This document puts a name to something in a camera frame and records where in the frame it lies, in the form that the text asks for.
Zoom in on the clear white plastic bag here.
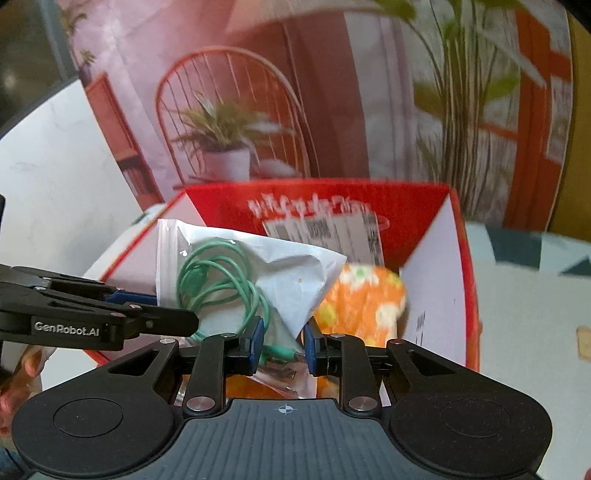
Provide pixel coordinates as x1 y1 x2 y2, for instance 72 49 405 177
156 218 348 398

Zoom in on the light wooden panel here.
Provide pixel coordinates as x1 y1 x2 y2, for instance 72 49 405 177
547 9 591 241

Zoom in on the orange floral soft cloth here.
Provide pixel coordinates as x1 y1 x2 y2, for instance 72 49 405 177
226 262 408 398

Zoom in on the person's left hand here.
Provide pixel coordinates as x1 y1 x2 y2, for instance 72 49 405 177
0 345 45 437

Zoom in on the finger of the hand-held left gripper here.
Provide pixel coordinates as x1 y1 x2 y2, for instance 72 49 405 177
104 288 160 307
137 306 200 337

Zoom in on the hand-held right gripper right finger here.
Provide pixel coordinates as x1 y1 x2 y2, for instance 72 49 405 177
302 318 467 418

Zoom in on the green cable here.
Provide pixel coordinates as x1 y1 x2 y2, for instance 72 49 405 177
177 239 306 366

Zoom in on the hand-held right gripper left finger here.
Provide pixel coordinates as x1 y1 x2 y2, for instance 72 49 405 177
106 316 266 419

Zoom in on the printed room scene backdrop cloth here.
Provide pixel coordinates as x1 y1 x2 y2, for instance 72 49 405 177
58 0 576 232

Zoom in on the dark window with grey frame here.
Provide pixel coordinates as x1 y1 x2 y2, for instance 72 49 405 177
0 0 80 136

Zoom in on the red strawberry print cardboard box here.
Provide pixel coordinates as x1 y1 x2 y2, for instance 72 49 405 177
83 181 482 403

